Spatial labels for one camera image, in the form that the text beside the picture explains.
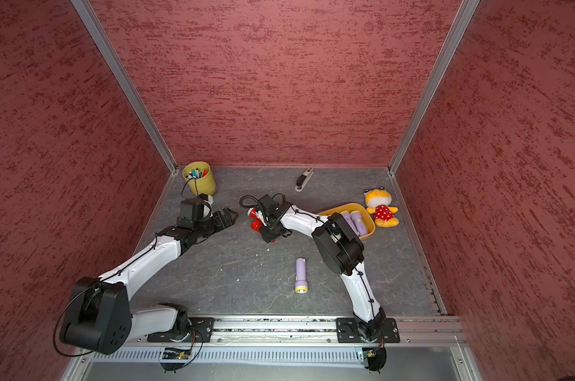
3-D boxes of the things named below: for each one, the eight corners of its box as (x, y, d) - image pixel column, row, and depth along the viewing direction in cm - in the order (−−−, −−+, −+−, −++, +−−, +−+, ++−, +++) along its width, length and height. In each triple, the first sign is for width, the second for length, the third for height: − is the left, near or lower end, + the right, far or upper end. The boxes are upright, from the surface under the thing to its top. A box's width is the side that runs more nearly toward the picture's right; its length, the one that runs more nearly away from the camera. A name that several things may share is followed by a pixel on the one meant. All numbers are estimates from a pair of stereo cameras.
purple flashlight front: (295, 293, 84) (295, 290, 81) (295, 260, 91) (295, 257, 89) (308, 293, 84) (308, 290, 81) (306, 260, 91) (307, 257, 89)
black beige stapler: (293, 190, 115) (293, 184, 111) (306, 171, 123) (307, 165, 119) (300, 193, 114) (301, 187, 110) (313, 174, 122) (314, 168, 118)
